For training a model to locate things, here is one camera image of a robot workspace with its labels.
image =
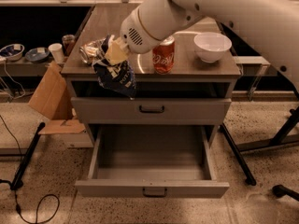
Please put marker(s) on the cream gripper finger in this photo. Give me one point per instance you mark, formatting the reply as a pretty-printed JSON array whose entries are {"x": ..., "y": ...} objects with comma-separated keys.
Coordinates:
[{"x": 117, "y": 51}]

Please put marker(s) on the black stand leg right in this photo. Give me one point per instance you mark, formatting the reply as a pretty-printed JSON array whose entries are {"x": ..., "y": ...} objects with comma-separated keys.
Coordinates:
[{"x": 250, "y": 180}]

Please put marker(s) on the blue chip bag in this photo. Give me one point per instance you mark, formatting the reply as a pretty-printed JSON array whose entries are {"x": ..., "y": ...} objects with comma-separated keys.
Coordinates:
[{"x": 119, "y": 77}]

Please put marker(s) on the crushed gold can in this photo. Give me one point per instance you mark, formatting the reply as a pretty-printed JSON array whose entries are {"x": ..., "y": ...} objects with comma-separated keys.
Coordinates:
[{"x": 92, "y": 52}]

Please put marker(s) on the blue bowl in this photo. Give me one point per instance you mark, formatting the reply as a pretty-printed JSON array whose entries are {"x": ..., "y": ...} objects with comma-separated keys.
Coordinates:
[
  {"x": 12, "y": 52},
  {"x": 37, "y": 55}
]

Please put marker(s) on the dark glass jar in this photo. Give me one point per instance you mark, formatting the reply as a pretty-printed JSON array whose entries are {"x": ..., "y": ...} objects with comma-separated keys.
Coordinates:
[{"x": 69, "y": 42}]

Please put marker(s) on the blue bowl right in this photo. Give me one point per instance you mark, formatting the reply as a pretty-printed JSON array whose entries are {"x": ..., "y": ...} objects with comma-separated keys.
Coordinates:
[{"x": 37, "y": 55}]

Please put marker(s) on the black caster foot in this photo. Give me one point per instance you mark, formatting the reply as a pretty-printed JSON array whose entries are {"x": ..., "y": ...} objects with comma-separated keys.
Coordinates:
[{"x": 280, "y": 191}]

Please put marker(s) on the black stand leg left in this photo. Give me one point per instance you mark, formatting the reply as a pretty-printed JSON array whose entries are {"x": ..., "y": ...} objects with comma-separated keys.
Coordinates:
[{"x": 17, "y": 181}]

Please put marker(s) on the blue bowl left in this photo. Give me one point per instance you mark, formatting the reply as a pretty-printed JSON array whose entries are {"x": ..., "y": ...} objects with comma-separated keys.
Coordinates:
[{"x": 12, "y": 52}]

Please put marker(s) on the white paper cup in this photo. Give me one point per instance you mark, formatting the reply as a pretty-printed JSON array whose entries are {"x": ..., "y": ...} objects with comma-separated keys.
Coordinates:
[{"x": 56, "y": 50}]

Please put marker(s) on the white bowl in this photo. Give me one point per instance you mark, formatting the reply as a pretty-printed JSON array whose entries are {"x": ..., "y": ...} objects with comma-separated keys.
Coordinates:
[{"x": 210, "y": 47}]

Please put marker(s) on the red soda can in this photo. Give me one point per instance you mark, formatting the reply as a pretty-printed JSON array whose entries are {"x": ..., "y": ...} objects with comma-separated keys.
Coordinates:
[{"x": 163, "y": 56}]

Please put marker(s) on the open lower grey drawer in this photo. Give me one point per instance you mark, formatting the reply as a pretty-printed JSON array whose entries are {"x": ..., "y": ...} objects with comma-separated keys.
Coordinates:
[{"x": 151, "y": 161}]

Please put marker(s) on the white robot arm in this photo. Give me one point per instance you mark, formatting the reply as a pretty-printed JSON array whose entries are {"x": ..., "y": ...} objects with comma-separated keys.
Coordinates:
[{"x": 271, "y": 27}]

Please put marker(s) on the cardboard box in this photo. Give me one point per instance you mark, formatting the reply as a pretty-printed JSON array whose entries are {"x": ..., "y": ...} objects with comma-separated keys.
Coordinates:
[{"x": 51, "y": 99}]

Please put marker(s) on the grey drawer cabinet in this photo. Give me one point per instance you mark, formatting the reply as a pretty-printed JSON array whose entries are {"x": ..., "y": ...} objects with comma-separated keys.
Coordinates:
[{"x": 190, "y": 77}]

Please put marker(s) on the black stand leg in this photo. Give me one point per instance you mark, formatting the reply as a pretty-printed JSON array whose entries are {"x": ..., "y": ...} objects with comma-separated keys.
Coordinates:
[
  {"x": 250, "y": 180},
  {"x": 17, "y": 181}
]

